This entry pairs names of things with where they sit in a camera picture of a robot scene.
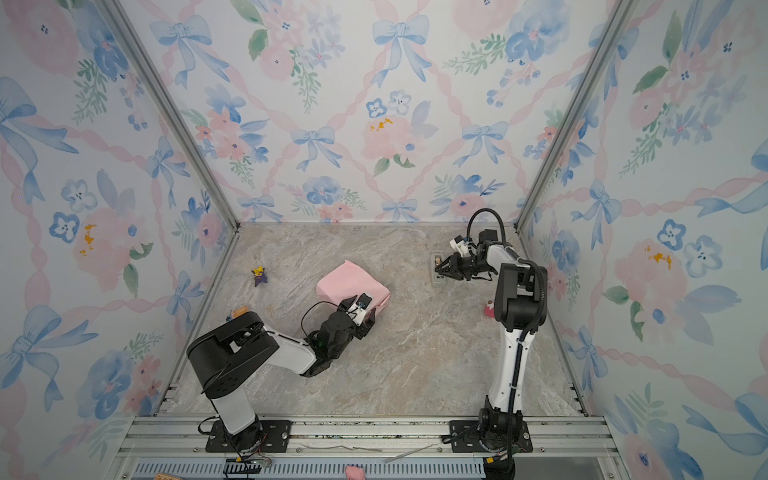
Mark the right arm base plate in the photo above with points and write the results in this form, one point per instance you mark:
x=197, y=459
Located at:
x=466, y=436

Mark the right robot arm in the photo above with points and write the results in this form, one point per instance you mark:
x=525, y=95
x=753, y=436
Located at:
x=519, y=307

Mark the orange toy figure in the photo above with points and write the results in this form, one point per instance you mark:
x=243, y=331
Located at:
x=237, y=312

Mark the pink red toy figure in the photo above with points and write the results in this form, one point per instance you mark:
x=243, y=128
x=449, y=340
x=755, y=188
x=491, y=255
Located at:
x=489, y=309

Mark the aluminium rail frame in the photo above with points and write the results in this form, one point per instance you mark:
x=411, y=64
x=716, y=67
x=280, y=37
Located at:
x=328, y=447

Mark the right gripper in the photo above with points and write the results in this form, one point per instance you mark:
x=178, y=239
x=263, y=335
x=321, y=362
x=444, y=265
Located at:
x=453, y=268

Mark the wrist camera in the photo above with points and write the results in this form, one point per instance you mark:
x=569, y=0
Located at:
x=461, y=246
x=362, y=311

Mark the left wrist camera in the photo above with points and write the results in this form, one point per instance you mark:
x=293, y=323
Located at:
x=362, y=311

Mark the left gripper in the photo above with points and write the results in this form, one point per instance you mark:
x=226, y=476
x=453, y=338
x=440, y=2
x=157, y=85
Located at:
x=364, y=329

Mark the yellow purple toy figure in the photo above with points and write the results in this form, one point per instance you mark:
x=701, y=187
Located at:
x=259, y=276

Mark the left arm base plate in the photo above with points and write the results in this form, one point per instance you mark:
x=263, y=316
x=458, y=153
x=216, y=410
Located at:
x=264, y=436

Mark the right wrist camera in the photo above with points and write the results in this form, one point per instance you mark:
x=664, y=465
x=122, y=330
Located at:
x=461, y=246

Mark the pink object on rail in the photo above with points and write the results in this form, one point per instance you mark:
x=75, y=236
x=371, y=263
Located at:
x=353, y=472

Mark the purple wrapping paper sheet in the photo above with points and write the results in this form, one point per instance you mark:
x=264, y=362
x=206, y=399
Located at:
x=349, y=280

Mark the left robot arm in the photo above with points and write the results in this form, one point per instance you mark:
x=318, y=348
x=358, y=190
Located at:
x=224, y=358

